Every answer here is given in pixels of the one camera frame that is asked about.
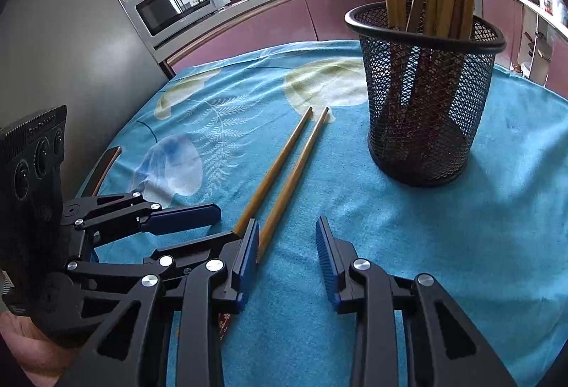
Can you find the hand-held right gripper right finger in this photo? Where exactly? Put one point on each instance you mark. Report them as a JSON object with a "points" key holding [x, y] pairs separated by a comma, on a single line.
{"points": [[326, 267]]}

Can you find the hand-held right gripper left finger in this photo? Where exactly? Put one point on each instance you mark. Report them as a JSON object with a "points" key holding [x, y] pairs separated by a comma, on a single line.
{"points": [[248, 267]]}

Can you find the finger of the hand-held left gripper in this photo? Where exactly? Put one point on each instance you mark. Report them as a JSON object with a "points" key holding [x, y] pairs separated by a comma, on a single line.
{"points": [[195, 249], [186, 217]]}

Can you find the pair of wooden chopsticks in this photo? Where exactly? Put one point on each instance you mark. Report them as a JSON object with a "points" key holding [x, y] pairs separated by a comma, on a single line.
{"points": [[295, 174]]}

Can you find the brown wooden chopstick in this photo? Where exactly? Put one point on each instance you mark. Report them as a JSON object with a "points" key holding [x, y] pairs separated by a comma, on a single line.
{"points": [[275, 167]]}

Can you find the black mesh utensil holder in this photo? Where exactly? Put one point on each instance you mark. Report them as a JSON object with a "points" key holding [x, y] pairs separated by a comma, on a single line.
{"points": [[479, 103]]}

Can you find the person's left hand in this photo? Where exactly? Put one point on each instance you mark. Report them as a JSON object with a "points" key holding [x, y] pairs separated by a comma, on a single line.
{"points": [[40, 351]]}

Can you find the blue floral tablecloth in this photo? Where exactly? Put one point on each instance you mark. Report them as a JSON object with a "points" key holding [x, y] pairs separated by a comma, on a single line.
{"points": [[399, 236]]}

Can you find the grey refrigerator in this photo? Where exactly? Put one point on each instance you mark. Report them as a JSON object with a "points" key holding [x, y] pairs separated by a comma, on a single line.
{"points": [[66, 36]]}

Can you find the silver microwave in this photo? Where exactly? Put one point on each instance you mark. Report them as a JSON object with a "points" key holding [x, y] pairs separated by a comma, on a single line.
{"points": [[177, 1]]}

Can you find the pink lower cabinets by window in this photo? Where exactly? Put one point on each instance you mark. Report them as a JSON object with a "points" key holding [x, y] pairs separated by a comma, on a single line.
{"points": [[275, 14]]}

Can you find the pink lower cabinets by stove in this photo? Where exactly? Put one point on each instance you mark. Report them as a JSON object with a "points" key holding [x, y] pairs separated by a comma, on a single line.
{"points": [[532, 36]]}

